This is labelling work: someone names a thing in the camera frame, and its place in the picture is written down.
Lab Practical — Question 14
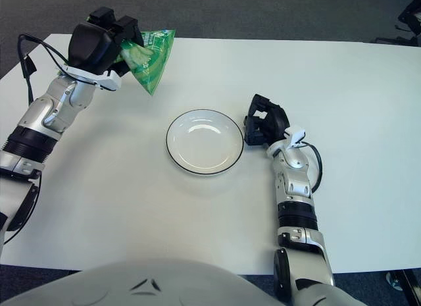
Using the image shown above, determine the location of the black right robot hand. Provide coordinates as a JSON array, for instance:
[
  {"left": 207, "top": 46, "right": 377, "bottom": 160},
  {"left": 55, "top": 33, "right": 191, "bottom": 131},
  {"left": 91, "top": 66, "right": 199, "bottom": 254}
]
[{"left": 243, "top": 93, "right": 291, "bottom": 148}]

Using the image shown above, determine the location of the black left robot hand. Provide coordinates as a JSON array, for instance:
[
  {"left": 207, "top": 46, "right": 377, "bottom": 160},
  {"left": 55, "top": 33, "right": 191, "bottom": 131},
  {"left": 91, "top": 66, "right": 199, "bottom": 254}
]
[{"left": 67, "top": 8, "right": 145, "bottom": 78}]

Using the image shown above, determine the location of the green potato chips bag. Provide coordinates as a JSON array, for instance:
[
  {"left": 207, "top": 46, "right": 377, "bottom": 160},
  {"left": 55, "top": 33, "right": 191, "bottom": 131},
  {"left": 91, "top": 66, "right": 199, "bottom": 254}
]
[{"left": 113, "top": 28, "right": 177, "bottom": 96}]

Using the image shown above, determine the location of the white plate with black rim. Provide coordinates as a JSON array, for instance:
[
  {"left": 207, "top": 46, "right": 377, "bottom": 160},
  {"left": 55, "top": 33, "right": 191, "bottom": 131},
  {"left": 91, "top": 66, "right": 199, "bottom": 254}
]
[{"left": 165, "top": 109, "right": 245, "bottom": 176}]

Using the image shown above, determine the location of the black office chair base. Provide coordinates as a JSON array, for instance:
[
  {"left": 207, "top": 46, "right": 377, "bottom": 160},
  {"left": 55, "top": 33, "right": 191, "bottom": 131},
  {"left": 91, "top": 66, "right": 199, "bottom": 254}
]
[{"left": 371, "top": 0, "right": 421, "bottom": 47}]

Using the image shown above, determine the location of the grey robot torso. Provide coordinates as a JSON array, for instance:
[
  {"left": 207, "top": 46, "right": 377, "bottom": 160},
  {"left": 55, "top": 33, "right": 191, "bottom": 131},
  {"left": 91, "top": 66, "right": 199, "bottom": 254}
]
[{"left": 0, "top": 258, "right": 379, "bottom": 306}]

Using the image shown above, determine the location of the black table leg with foot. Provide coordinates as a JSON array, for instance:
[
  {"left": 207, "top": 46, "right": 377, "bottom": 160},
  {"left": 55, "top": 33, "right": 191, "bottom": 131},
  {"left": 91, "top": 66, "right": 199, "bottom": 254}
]
[{"left": 386, "top": 269, "right": 421, "bottom": 306}]

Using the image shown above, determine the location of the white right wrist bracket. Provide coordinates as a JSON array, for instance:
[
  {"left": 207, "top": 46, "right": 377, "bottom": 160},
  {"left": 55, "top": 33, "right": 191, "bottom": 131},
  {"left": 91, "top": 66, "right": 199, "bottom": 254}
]
[{"left": 284, "top": 124, "right": 307, "bottom": 147}]

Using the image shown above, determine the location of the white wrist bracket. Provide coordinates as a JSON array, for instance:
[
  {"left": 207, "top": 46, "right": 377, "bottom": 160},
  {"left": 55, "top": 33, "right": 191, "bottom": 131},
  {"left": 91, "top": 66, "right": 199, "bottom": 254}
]
[
  {"left": 284, "top": 124, "right": 307, "bottom": 147},
  {"left": 61, "top": 64, "right": 122, "bottom": 92}
]

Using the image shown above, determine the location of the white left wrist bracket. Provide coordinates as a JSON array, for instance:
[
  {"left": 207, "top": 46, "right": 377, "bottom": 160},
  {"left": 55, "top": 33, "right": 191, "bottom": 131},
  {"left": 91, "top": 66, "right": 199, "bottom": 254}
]
[{"left": 61, "top": 64, "right": 122, "bottom": 92}]

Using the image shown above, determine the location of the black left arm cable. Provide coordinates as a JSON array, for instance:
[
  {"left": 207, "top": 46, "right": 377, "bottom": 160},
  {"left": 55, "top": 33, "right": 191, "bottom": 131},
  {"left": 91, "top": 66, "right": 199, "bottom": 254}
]
[{"left": 3, "top": 34, "right": 72, "bottom": 245}]

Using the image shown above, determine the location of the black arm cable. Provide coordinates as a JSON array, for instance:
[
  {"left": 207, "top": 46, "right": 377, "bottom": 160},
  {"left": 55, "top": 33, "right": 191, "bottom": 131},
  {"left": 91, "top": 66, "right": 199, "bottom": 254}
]
[
  {"left": 301, "top": 141, "right": 323, "bottom": 193},
  {"left": 3, "top": 34, "right": 72, "bottom": 245}
]

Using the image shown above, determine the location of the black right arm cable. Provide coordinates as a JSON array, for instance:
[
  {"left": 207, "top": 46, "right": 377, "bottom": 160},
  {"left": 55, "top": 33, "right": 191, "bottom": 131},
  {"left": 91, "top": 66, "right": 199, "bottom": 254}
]
[{"left": 301, "top": 141, "right": 323, "bottom": 193}]

